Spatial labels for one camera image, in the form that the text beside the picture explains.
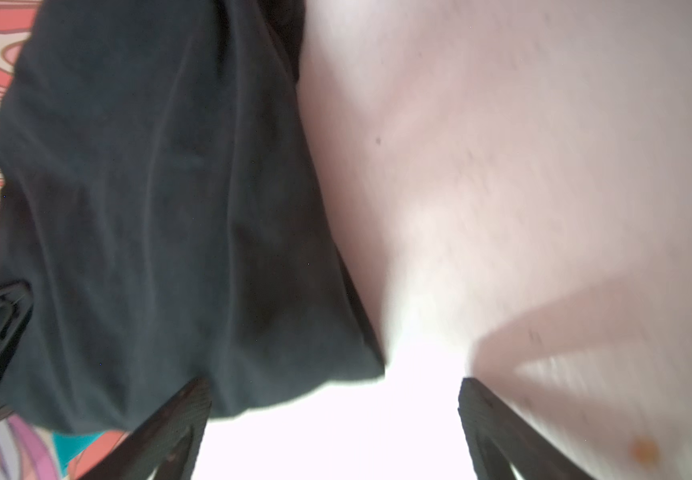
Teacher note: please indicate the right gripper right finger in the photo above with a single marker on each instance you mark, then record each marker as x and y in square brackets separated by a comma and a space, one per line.
[502, 445]

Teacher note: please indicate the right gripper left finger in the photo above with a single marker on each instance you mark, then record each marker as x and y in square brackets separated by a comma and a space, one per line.
[166, 445]

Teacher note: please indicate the black t shirt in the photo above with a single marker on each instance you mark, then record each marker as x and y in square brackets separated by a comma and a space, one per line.
[161, 202]

